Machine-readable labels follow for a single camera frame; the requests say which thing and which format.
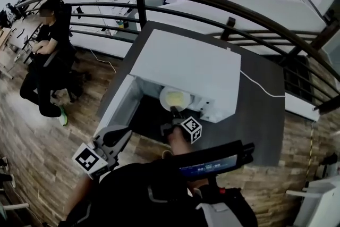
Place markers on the white plate of food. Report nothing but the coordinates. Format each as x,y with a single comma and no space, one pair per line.
172,98

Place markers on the white plastic equipment stand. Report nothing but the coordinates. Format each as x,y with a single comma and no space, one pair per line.
321,202

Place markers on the person's left forearm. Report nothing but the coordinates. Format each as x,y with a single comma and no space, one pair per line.
77,199

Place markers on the white microwave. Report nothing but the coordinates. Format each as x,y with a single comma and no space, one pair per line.
186,61

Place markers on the yellow black striped tape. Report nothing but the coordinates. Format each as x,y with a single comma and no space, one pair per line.
310,149

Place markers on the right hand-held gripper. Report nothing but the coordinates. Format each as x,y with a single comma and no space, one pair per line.
191,129

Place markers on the black chest-mounted screen device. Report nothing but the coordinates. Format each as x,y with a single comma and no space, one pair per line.
210,163

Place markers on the person's right forearm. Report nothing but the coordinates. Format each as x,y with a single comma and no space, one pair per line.
179,144

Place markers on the light wooden desk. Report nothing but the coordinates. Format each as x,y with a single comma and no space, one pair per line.
22,32

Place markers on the person's black shirt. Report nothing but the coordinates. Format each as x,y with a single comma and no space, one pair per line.
132,194

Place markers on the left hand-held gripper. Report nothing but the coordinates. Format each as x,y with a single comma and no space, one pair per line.
111,141

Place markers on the white chest harness mount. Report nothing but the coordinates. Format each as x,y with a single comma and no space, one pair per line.
215,211

